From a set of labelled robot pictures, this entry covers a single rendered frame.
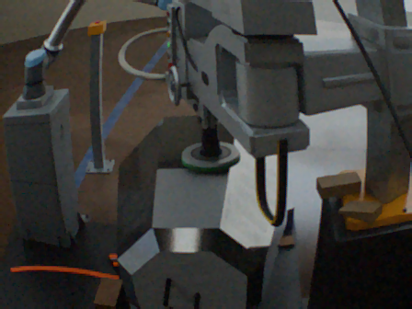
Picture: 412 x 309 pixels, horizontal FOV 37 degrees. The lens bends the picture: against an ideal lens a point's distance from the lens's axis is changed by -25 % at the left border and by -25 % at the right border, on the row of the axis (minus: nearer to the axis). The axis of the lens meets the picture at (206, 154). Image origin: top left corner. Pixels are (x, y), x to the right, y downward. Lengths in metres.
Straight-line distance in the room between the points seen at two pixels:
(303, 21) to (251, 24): 0.17
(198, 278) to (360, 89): 0.90
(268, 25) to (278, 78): 0.22
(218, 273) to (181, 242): 0.17
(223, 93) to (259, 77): 0.29
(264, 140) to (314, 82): 0.26
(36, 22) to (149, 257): 8.08
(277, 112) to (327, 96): 0.22
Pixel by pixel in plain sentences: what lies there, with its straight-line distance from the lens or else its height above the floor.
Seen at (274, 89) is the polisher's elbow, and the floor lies 1.35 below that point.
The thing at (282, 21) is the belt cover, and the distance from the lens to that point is 2.09.
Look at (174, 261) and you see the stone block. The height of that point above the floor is 0.71.
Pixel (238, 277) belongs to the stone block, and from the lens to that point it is 2.64.
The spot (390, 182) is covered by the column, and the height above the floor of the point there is 0.88.
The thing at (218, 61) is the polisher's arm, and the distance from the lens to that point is 2.46.
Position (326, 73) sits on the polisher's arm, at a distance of 2.33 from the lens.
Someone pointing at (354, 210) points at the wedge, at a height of 0.81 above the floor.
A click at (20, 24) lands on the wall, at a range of 10.57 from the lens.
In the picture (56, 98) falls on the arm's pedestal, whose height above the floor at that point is 0.85.
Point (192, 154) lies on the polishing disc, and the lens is 3.06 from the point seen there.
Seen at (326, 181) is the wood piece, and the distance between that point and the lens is 2.85.
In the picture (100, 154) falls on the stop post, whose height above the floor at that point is 0.11.
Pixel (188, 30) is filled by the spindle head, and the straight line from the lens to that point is 2.78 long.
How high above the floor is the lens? 2.05
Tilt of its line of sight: 23 degrees down
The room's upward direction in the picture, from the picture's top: 3 degrees counter-clockwise
